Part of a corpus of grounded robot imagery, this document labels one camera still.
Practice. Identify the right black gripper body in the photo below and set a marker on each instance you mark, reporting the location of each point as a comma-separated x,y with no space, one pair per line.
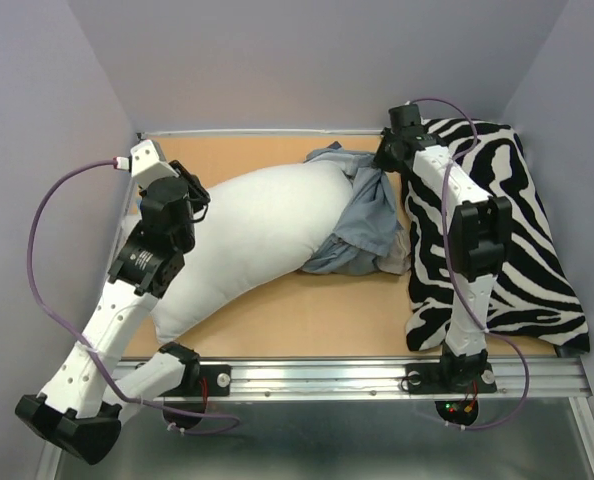
387,153

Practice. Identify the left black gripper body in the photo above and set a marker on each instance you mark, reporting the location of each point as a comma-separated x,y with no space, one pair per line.
200,199

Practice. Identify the white pillow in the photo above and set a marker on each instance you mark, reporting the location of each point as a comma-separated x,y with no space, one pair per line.
259,226

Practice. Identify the grey-blue pillowcase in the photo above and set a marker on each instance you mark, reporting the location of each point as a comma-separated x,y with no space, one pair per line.
368,236

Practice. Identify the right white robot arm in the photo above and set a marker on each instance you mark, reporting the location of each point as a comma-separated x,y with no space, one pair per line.
476,229

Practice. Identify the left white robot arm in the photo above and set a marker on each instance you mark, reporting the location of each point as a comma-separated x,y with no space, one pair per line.
81,410

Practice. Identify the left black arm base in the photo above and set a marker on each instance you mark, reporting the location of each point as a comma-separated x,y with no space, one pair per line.
198,386

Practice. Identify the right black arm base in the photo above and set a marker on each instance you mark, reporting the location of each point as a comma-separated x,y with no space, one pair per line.
456,402

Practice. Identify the zebra print pillow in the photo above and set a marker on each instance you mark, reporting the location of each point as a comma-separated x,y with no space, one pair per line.
532,296

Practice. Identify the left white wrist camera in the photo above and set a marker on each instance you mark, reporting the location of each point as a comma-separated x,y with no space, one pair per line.
148,164

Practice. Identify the aluminium front rail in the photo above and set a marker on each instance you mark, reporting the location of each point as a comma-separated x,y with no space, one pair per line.
323,379

